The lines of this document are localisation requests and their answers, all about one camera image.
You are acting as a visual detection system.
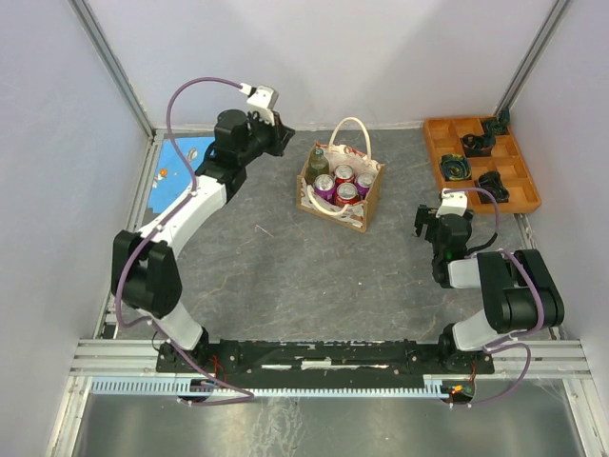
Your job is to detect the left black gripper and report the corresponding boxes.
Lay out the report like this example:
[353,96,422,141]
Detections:
[239,110,298,166]

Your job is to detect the green cap glass soda bottle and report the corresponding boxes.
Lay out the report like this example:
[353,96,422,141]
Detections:
[304,148,330,185]

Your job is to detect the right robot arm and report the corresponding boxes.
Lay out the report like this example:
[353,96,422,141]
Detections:
[408,205,564,376]

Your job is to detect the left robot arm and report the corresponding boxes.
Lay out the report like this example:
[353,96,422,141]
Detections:
[111,109,295,371]

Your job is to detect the canvas tote bag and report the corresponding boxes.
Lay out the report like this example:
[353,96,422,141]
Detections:
[296,117,385,232]

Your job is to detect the rolled dark sock blue-yellow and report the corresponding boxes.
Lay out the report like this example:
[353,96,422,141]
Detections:
[440,154,472,182]

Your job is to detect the dark sock lower compartment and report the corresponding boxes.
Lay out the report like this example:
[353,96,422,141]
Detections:
[475,170,510,203]

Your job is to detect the purple Fanta can left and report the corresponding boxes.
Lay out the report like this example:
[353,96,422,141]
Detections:
[313,174,336,205]

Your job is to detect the purple fanta can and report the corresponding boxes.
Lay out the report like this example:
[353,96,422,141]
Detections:
[313,174,336,205]
[354,172,375,200]

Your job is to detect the orange wooden divided tray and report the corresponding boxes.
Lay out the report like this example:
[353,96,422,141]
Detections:
[422,116,541,214]

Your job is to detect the red soda can back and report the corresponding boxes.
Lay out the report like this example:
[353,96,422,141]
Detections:
[333,164,357,186]

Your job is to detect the red soda can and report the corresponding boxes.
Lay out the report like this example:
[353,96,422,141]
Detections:
[333,164,357,186]
[334,183,360,208]

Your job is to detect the dark folded sock centre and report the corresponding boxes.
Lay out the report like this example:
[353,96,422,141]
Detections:
[461,133,496,158]

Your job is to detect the red soda can front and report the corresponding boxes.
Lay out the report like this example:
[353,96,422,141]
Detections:
[334,183,360,208]

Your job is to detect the purple Fanta can right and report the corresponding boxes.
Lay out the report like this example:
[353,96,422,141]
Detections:
[354,172,375,200]

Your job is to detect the dark sock top corner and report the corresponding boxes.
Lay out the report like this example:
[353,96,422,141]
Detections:
[481,108,511,136]

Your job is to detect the blue patterned cloth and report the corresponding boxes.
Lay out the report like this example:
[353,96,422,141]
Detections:
[147,136,213,214]

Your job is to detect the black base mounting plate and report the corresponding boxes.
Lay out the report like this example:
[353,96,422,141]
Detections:
[155,338,496,389]

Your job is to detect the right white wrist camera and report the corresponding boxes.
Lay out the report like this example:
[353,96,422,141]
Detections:
[436,189,468,218]

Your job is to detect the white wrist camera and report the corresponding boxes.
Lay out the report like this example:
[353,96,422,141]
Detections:
[436,189,468,218]
[240,83,279,127]

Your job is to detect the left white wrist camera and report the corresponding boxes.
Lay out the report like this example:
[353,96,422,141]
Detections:
[240,83,279,127]

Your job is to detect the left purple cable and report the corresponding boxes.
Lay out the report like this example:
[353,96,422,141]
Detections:
[113,77,257,407]

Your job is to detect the purple cable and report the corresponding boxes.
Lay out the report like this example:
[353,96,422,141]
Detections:
[113,77,257,407]
[446,187,547,409]

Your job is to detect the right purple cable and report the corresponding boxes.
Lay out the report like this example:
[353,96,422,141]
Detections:
[446,187,547,409]

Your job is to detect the right aluminium corner post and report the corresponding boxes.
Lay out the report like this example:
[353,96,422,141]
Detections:
[494,0,572,114]

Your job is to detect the aluminium corner post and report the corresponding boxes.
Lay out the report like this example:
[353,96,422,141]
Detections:
[68,0,156,138]
[494,0,572,114]

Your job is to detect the left aluminium corner post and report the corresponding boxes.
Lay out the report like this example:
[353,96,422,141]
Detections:
[68,0,156,138]

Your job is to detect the aluminium frame rail front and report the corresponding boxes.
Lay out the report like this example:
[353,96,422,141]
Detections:
[69,339,592,379]

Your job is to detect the light blue cable duct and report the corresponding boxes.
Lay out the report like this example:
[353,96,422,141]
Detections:
[89,376,448,399]

